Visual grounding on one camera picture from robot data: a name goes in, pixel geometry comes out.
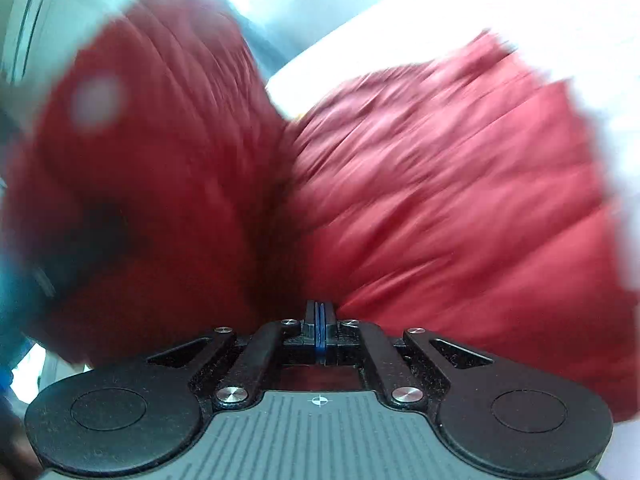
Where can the floral white bed sheet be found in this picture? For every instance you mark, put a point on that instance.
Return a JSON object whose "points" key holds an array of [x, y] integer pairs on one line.
{"points": [[400, 20]]}

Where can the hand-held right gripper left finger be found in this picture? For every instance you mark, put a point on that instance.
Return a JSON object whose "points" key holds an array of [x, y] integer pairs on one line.
{"points": [[312, 322]]}

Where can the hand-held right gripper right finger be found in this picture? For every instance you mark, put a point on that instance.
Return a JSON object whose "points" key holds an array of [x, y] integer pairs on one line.
{"points": [[327, 322]]}

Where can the red puffer jacket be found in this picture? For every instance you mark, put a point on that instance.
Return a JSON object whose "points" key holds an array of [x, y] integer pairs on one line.
{"points": [[425, 185]]}

